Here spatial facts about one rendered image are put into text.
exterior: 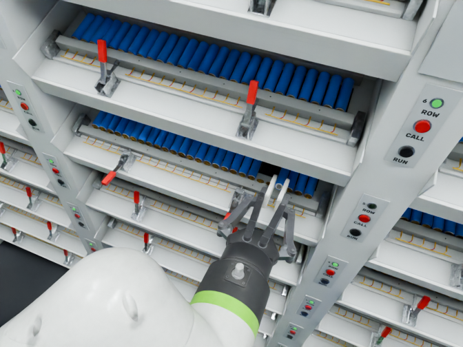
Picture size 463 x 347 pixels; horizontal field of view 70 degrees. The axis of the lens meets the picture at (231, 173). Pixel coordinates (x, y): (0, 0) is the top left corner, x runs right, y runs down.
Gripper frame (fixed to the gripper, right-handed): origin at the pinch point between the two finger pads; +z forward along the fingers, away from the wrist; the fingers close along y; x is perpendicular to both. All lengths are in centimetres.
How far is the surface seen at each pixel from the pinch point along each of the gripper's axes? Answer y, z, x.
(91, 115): 48.6, 9.0, 3.3
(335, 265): -15.4, -0.1, 13.0
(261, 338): -9, 16, 84
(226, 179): 10.9, 3.4, 3.8
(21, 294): 92, -1, 100
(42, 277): 90, 9, 99
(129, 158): 33.0, 1.4, 5.6
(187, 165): 20.0, 3.4, 3.8
